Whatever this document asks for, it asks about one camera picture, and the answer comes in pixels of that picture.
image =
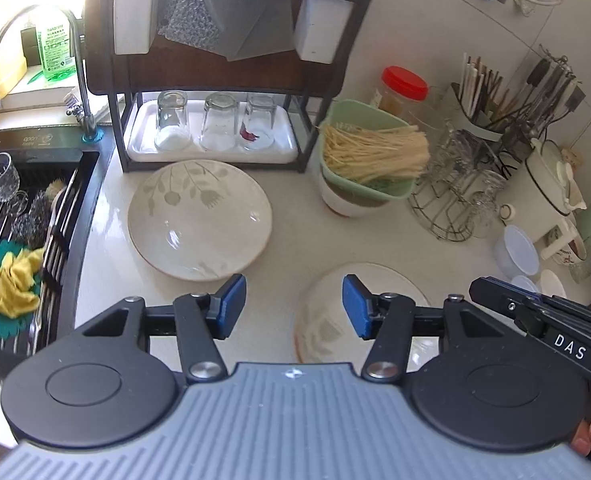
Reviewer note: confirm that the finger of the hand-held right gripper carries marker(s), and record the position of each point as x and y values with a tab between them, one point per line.
495	296
520	287

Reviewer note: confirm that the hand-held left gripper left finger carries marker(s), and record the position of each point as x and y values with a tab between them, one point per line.
231	305

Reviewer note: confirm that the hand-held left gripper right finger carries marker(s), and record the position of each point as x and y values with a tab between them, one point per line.
355	310

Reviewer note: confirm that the large leaf-print plate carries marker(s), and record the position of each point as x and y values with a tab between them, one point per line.
200	225

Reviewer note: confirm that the small white bowl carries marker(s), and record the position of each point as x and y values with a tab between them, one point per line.
553	285
525	282

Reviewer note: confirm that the floral mug with brown liquid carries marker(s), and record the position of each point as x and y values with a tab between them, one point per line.
573	250

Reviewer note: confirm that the white enamel pot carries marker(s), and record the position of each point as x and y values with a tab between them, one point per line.
540	185

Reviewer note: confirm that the white and brown bowl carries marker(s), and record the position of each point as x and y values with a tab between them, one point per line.
345	205

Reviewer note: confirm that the bundle of dried noodles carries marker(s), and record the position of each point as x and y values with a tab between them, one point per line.
375	152

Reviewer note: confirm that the black sink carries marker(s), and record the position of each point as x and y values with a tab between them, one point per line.
82	240

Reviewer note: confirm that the light green chopstick holder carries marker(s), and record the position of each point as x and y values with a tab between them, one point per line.
480	130

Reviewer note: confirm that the clear drinking glass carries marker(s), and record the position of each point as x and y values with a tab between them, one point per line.
220	122
172	120

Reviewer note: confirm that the clear glass with red mark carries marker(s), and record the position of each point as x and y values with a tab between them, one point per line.
258	120

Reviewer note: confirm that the white plastic tray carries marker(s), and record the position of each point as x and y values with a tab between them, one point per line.
140	135

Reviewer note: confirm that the light green plastic basket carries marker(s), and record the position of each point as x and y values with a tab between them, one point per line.
355	115

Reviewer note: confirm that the bundle of chopsticks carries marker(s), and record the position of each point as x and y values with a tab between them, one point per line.
478	85

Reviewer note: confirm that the dark metal dish rack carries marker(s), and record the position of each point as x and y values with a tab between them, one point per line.
125	125

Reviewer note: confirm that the round dish brush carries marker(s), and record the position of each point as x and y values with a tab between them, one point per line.
55	190

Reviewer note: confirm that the steel wool scrubber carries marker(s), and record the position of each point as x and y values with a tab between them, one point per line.
30	220

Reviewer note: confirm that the yellow cloth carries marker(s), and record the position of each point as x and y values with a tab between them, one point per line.
12	285

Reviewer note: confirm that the red-lidded plastic jar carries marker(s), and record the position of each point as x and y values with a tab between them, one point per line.
400	90

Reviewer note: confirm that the metal utensil stand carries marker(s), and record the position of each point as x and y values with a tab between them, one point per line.
558	57

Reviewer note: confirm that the brown wooden cutting board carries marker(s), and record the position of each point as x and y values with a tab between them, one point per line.
175	72

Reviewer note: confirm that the chrome faucet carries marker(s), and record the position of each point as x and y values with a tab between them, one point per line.
80	90

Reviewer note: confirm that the plain grey cloth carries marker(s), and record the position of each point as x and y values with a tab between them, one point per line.
255	25

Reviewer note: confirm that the white utensil holder box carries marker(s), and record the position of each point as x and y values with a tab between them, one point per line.
133	17
320	25

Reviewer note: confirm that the patterned grey cloth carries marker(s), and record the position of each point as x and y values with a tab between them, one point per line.
188	20

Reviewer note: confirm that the green detergent bottle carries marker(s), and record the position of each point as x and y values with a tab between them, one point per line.
56	50

